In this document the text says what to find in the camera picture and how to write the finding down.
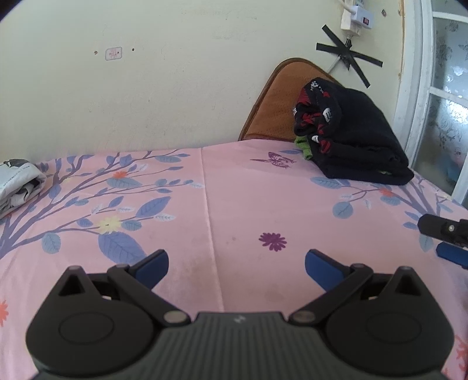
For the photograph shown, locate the pink floral bedsheet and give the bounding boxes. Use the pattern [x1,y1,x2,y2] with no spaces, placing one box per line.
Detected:
[0,139,468,380]

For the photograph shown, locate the black printed garment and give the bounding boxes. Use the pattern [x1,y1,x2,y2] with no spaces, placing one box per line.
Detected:
[292,77,415,186]

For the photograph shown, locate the white window frame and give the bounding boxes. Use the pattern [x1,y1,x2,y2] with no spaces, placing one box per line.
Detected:
[393,0,468,209]

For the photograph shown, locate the black tape cross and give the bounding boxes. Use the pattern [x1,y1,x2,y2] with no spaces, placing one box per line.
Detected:
[316,25,384,89]

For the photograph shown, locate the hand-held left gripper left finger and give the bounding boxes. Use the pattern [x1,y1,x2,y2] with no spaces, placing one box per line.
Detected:
[51,249,191,327]

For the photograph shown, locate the grey power cable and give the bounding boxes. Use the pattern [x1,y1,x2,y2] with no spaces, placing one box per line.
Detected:
[326,34,353,75]

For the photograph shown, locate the brown cushion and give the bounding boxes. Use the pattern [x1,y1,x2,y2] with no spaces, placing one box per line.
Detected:
[238,58,344,142]

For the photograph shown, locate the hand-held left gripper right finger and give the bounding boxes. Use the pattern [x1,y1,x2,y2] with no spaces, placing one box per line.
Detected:
[288,248,425,327]

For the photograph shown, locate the white folded t-shirt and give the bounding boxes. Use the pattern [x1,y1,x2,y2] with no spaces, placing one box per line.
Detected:
[0,159,47,220]

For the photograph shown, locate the white power strip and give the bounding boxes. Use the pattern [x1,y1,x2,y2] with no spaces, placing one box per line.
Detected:
[340,0,375,37]

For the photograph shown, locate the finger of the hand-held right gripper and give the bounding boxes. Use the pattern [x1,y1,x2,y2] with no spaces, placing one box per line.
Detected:
[436,242,468,270]
[418,214,468,243]

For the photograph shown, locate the green garment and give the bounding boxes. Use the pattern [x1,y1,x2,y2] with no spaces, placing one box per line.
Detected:
[295,136,315,160]

